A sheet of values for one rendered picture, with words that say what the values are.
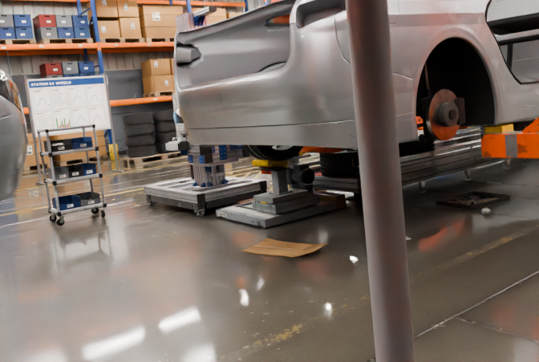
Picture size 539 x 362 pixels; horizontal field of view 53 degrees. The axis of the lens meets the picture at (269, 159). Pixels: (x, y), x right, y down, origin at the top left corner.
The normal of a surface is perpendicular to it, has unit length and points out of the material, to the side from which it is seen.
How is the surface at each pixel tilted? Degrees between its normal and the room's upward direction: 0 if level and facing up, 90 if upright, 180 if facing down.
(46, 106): 90
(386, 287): 90
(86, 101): 90
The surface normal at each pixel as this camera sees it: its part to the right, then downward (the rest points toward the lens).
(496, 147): -0.81, 0.14
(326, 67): -0.17, 0.12
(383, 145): 0.05, 0.10
